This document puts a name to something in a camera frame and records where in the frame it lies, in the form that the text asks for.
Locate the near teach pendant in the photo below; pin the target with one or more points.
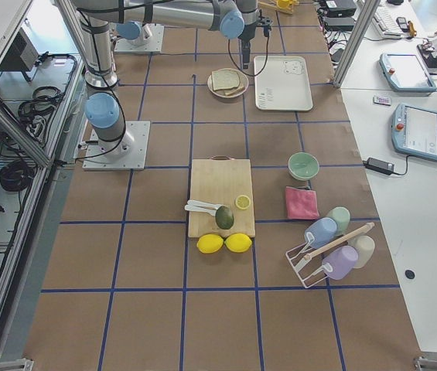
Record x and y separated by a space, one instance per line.
414 131

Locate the left whole lemon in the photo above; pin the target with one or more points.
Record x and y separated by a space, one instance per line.
210 243

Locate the lemon half slice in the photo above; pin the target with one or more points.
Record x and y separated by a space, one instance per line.
242 202

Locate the bread slice on plate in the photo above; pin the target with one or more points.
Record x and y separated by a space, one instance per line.
234 92

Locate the bread slice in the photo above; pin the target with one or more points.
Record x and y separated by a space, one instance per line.
225 79
234 92

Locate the far teach pendant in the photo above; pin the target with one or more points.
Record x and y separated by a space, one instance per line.
406 73

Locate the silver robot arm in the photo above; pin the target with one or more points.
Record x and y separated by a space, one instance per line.
233 19

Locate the white wire cup rack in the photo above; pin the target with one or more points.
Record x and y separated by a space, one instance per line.
306 262

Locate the pink cloth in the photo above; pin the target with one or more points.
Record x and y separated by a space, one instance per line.
301 204

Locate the white plastic spoon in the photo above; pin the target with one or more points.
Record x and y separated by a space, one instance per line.
200 209

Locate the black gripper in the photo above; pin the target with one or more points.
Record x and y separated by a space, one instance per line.
245 37

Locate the green cup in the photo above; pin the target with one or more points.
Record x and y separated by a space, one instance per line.
341 216

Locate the cream cup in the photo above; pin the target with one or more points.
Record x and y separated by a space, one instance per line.
364 246

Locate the teach pendant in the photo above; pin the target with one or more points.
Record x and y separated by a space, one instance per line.
406 73
414 131

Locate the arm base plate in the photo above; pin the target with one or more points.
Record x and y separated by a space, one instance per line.
136 38
130 154

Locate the blue cup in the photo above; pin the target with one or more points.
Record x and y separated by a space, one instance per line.
320 232

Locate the right whole lemon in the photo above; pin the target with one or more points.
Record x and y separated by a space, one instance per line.
238 243

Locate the whole lemon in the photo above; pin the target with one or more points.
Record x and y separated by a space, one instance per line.
238 243
210 243

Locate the white plastic fork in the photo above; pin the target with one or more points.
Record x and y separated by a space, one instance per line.
202 204

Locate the purple cup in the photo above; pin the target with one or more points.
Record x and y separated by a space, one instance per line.
340 262

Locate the green bowl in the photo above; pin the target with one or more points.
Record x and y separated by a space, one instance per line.
303 166

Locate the cream bear tray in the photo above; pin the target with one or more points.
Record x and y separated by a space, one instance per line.
281 83

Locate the black power adapter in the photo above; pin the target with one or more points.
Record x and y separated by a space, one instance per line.
379 166

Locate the wooden cutting board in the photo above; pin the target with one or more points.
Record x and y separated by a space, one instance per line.
221 181

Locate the avocado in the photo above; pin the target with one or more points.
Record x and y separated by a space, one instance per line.
224 218

